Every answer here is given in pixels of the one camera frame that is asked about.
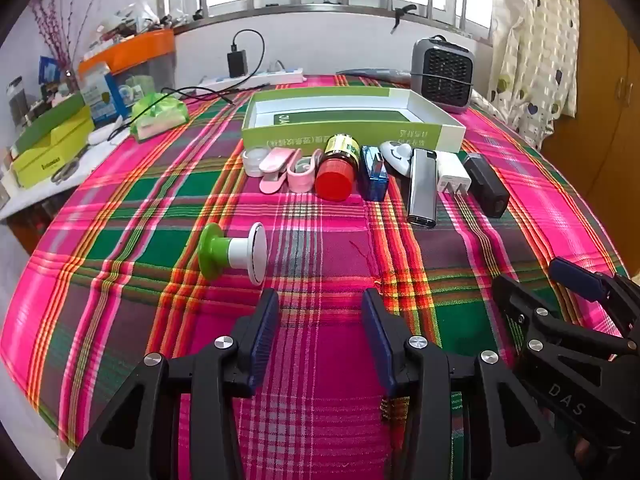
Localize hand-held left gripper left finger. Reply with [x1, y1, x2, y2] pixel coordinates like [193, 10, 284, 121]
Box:
[60, 287, 281, 480]

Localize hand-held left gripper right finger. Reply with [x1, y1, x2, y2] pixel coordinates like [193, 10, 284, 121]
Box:
[361, 287, 583, 480]

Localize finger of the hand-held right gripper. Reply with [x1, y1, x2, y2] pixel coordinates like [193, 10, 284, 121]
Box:
[548, 256, 640, 346]
[491, 274, 640, 436]

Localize green white suction knob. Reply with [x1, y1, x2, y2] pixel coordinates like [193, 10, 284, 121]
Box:
[197, 222, 267, 287]

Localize black rectangular device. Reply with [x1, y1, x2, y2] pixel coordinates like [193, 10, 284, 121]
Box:
[462, 153, 511, 219]

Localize silver lighter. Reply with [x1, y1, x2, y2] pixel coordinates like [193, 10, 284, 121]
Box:
[407, 149, 439, 227]

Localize white wall charger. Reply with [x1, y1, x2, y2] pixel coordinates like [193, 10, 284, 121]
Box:
[436, 151, 472, 196]

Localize pink tape roll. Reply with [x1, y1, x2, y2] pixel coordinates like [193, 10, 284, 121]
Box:
[287, 149, 323, 193]

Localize blue transparent case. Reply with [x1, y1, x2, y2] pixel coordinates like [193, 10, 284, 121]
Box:
[359, 145, 390, 202]

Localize pink clip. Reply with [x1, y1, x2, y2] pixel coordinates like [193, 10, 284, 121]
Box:
[259, 149, 302, 195]

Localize brown pill bottle red cap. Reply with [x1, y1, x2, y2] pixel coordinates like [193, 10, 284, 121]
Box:
[315, 133, 361, 202]

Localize small white round jar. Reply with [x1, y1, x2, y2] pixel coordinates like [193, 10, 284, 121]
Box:
[242, 147, 271, 177]

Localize white panda gadget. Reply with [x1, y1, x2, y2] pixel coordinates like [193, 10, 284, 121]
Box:
[379, 141, 416, 177]

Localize green white cardboard box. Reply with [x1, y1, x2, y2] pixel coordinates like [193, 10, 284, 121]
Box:
[241, 86, 467, 153]

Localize pink green plaid tablecloth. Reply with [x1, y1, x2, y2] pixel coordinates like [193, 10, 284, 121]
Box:
[0, 74, 633, 480]

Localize wooden wardrobe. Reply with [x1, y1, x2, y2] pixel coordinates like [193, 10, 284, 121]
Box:
[542, 0, 640, 281]

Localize grey space heater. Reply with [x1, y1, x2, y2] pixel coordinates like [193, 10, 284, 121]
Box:
[411, 35, 477, 113]

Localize green tissue pack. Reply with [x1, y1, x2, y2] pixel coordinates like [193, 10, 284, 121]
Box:
[130, 92, 190, 142]

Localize cream patterned curtain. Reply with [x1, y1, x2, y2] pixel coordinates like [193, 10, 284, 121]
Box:
[487, 0, 581, 148]

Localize white power strip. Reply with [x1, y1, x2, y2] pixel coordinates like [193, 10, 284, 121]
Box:
[199, 66, 305, 92]

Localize scissors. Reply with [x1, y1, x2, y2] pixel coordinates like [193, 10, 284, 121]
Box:
[50, 157, 83, 181]

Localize grey pointed object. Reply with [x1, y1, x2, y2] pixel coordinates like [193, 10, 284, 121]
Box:
[335, 67, 416, 81]

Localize yellow cardboard box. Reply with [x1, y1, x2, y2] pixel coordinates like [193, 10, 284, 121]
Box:
[10, 110, 96, 190]

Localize blue white carton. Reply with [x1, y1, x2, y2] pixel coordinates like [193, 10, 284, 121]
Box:
[80, 62, 123, 128]

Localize orange lidded storage bin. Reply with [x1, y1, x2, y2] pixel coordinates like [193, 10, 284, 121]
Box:
[77, 29, 176, 96]

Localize dark glass jar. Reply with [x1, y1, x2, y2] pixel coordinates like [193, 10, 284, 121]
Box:
[6, 76, 26, 126]

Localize purple flower branches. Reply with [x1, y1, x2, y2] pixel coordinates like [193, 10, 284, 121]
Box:
[27, 0, 113, 76]

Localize black cable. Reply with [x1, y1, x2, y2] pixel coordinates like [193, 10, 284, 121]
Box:
[107, 29, 266, 136]

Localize black strap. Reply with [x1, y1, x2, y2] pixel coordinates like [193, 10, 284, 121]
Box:
[390, 4, 417, 36]

